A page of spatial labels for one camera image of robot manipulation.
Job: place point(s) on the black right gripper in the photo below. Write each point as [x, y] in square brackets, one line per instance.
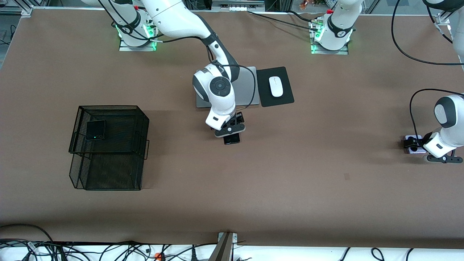
[239, 118]

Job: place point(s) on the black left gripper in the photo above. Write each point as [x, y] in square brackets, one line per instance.
[411, 143]

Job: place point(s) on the lilac flip phone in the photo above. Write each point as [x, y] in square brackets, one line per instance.
[413, 151]

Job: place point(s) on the long black phone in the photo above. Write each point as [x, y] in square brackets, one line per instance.
[232, 140]

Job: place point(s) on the small black flip phone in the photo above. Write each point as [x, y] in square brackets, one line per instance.
[95, 128]

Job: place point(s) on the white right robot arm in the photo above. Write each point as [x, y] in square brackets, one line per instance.
[174, 18]

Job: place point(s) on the silver closed laptop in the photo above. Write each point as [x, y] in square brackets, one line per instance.
[248, 90]

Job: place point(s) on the black mouse pad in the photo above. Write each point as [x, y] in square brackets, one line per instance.
[262, 94]

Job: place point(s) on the white computer mouse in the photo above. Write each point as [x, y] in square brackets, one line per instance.
[276, 87]

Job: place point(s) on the white power strip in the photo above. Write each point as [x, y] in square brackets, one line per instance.
[237, 7]

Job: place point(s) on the black mesh two-tier tray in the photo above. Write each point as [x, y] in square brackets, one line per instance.
[108, 174]

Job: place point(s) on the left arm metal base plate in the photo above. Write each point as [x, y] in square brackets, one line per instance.
[330, 52]

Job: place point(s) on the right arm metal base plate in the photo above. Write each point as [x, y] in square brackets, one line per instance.
[137, 48]

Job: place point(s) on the silver frame corner bracket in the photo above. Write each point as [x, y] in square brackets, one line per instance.
[443, 19]
[27, 11]

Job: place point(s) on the grey metal camera post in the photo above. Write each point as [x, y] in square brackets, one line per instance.
[223, 250]

